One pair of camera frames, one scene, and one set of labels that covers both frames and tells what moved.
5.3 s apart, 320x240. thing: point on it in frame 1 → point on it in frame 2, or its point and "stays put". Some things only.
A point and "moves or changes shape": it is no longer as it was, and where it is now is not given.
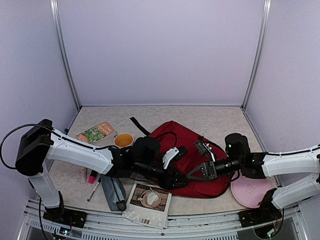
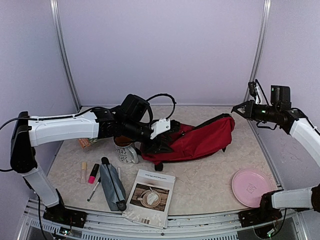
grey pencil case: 115,193 stays put
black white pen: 93,190 stays put
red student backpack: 202,159 moves or changes shape
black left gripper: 169,184 → 155,146
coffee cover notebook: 148,204 stays put
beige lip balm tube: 83,175 stays put
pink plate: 250,192 stays put
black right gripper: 212,170 → 249,109
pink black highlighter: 92,177 stays put
